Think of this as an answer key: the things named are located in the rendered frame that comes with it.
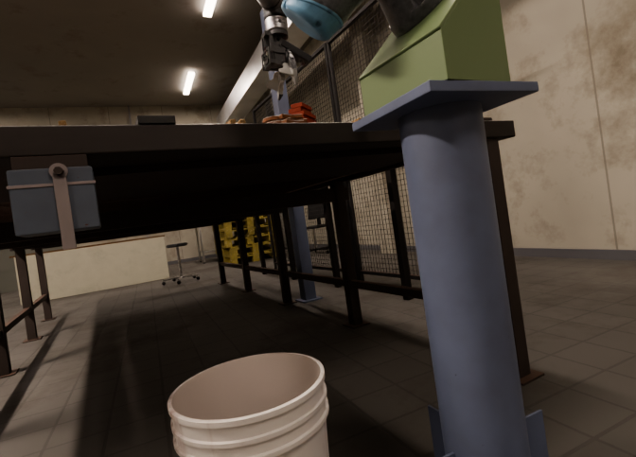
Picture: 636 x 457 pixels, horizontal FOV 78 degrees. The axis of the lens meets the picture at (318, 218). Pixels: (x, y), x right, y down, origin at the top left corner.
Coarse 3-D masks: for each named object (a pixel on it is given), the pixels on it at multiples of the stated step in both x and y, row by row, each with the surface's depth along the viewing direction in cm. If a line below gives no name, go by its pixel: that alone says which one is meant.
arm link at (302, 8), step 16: (288, 0) 76; (304, 0) 74; (320, 0) 74; (336, 0) 75; (352, 0) 76; (288, 16) 82; (304, 16) 75; (320, 16) 75; (336, 16) 76; (320, 32) 78
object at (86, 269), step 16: (128, 240) 633; (144, 240) 643; (160, 240) 653; (32, 256) 580; (48, 256) 588; (64, 256) 596; (80, 256) 605; (96, 256) 613; (112, 256) 622; (128, 256) 632; (144, 256) 641; (160, 256) 651; (16, 272) 571; (32, 272) 578; (48, 272) 587; (64, 272) 595; (80, 272) 604; (96, 272) 612; (112, 272) 621; (128, 272) 630; (144, 272) 640; (160, 272) 650; (32, 288) 578; (48, 288) 586; (64, 288) 594; (80, 288) 603; (96, 288) 611; (112, 288) 620
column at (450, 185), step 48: (432, 96) 68; (480, 96) 73; (432, 144) 76; (480, 144) 76; (432, 192) 77; (480, 192) 75; (432, 240) 78; (480, 240) 75; (432, 288) 79; (480, 288) 75; (432, 336) 82; (480, 336) 75; (480, 384) 75; (432, 432) 100; (480, 432) 76; (528, 432) 88
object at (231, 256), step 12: (264, 216) 764; (228, 228) 713; (252, 228) 729; (264, 228) 800; (228, 240) 714; (252, 240) 731; (264, 240) 776; (216, 252) 827; (228, 252) 768; (252, 252) 737; (264, 252) 737
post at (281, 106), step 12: (264, 24) 316; (276, 96) 314; (276, 108) 316; (288, 108) 318; (300, 216) 317; (300, 228) 316; (300, 240) 316; (300, 252) 315; (300, 264) 315; (300, 288) 321; (312, 288) 318; (300, 300) 318; (312, 300) 314
